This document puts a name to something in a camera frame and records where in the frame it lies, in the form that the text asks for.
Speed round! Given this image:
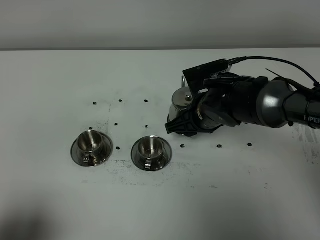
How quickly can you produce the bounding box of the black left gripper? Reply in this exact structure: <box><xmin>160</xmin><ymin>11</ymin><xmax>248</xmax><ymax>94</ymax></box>
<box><xmin>165</xmin><ymin>77</ymin><xmax>250</xmax><ymax>136</ymax></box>

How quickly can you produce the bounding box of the stainless steel teapot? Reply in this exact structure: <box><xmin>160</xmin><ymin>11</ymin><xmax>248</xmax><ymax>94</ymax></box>
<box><xmin>167</xmin><ymin>75</ymin><xmax>199</xmax><ymax>123</ymax></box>

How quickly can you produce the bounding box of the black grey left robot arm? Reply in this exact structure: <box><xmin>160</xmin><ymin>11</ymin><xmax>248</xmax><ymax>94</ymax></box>
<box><xmin>165</xmin><ymin>73</ymin><xmax>320</xmax><ymax>137</ymax></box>

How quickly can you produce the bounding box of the right stainless steel teacup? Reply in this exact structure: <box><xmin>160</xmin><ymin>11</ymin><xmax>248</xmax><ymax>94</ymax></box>
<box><xmin>136</xmin><ymin>136</ymin><xmax>164</xmax><ymax>171</ymax></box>

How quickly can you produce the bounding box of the stainless steel teacup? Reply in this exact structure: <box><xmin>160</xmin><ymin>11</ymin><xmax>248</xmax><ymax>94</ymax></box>
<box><xmin>136</xmin><ymin>136</ymin><xmax>164</xmax><ymax>171</ymax></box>
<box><xmin>76</xmin><ymin>130</ymin><xmax>104</xmax><ymax>167</ymax></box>

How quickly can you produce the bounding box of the right stainless steel saucer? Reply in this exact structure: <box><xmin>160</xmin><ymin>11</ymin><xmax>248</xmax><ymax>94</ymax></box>
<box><xmin>131</xmin><ymin>135</ymin><xmax>173</xmax><ymax>172</ymax></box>

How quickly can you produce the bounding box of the stainless steel saucer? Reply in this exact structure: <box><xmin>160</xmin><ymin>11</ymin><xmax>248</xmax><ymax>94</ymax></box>
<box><xmin>70</xmin><ymin>131</ymin><xmax>113</xmax><ymax>167</ymax></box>
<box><xmin>131</xmin><ymin>135</ymin><xmax>173</xmax><ymax>172</ymax></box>

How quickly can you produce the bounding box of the left stainless steel saucer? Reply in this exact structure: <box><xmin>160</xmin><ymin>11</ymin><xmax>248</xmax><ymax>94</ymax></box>
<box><xmin>70</xmin><ymin>131</ymin><xmax>113</xmax><ymax>167</ymax></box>

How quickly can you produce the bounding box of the left stainless steel teacup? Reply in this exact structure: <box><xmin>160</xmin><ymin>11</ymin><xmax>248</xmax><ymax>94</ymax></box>
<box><xmin>76</xmin><ymin>130</ymin><xmax>104</xmax><ymax>167</ymax></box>

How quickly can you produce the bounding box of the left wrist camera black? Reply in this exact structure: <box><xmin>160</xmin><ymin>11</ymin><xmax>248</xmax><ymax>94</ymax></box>
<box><xmin>182</xmin><ymin>59</ymin><xmax>231</xmax><ymax>95</ymax></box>

